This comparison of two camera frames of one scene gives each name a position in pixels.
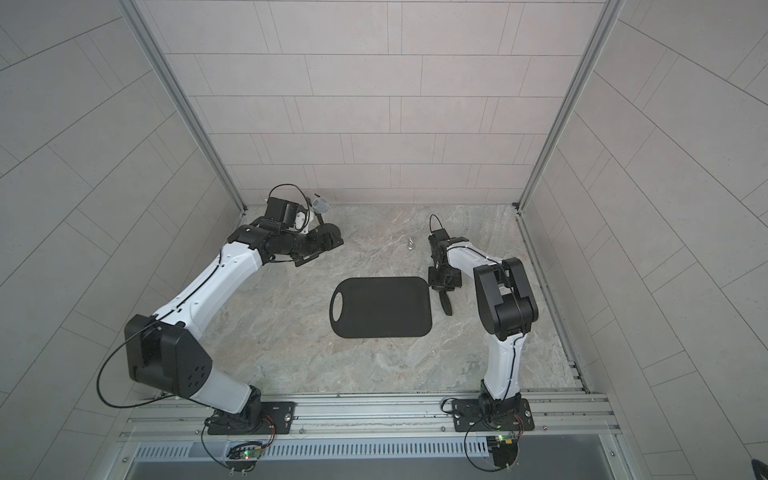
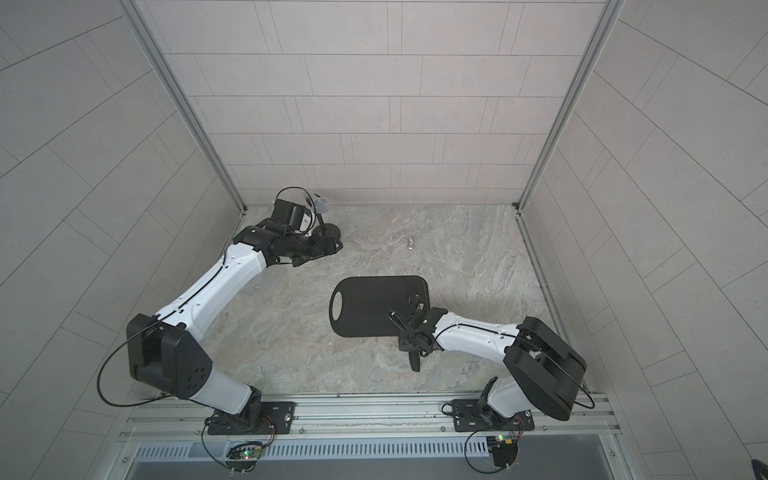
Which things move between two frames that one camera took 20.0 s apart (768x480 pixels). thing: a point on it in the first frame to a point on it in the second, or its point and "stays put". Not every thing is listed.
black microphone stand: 327,235 stays put
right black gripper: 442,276 to 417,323
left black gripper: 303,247 stays put
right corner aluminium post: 607,22 stays put
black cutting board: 382,307 stays put
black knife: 445,302 to 414,357
